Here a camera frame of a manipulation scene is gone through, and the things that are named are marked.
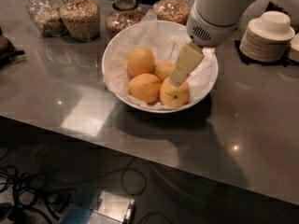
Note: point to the white ceramic bowl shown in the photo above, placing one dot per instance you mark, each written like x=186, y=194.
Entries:
x=162, y=106

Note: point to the glass jar with dark cereal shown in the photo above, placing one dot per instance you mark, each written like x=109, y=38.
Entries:
x=126, y=13

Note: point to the black tray under plates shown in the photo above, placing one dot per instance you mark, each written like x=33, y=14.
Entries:
x=284, y=60

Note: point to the orange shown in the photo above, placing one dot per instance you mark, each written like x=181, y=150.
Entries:
x=163, y=70
x=140, y=60
x=174, y=96
x=145, y=87

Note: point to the glass jar far left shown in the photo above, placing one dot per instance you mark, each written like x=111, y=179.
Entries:
x=46, y=17

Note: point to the stack of white plates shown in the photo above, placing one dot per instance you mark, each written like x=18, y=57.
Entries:
x=266, y=38

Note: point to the white crumpled paper liner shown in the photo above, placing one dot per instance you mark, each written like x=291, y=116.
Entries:
x=162, y=41

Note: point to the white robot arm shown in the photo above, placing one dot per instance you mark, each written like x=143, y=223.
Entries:
x=210, y=22

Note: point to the blue and silver floor box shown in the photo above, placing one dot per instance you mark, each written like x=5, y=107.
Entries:
x=96, y=206

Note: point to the glass jar back right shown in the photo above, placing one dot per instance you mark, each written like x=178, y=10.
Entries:
x=177, y=11

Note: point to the dark brown object left edge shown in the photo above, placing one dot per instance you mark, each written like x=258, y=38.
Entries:
x=8, y=52

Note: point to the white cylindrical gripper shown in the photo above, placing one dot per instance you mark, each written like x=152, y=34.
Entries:
x=209, y=32

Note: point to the glass jar of grains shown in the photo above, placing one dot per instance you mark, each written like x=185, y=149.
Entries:
x=82, y=19

